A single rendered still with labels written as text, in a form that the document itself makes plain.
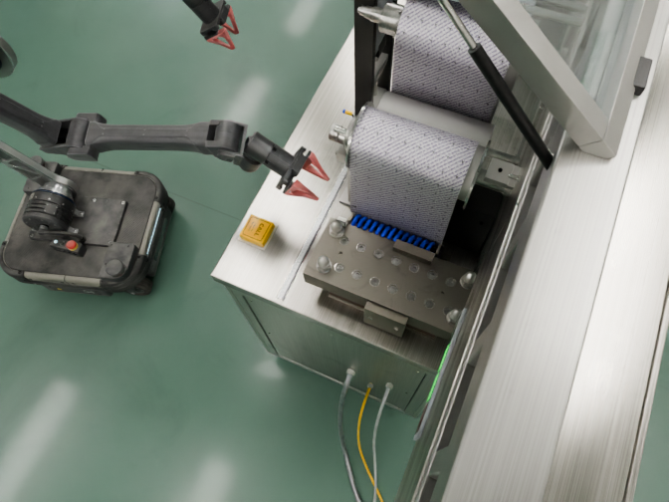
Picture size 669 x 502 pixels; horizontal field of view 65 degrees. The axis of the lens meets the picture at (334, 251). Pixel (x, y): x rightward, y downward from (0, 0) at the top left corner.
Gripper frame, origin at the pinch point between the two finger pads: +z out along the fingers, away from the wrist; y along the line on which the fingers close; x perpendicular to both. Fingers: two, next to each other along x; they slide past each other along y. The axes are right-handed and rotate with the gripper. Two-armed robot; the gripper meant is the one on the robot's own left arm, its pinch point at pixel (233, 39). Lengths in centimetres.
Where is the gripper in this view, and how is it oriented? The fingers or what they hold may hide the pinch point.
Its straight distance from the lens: 166.7
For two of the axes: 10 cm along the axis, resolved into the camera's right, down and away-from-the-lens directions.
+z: 5.2, 4.0, 7.5
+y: 1.2, -9.1, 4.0
